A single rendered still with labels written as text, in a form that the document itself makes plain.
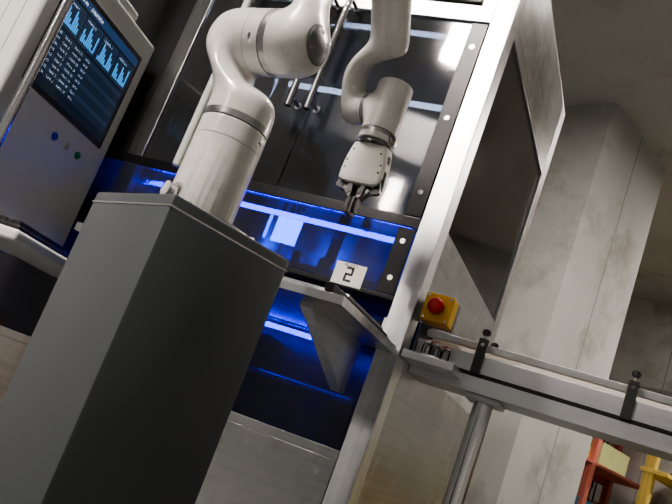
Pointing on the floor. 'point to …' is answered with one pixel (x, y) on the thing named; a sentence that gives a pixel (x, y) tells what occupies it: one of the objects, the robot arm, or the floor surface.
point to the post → (424, 257)
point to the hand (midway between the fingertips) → (351, 207)
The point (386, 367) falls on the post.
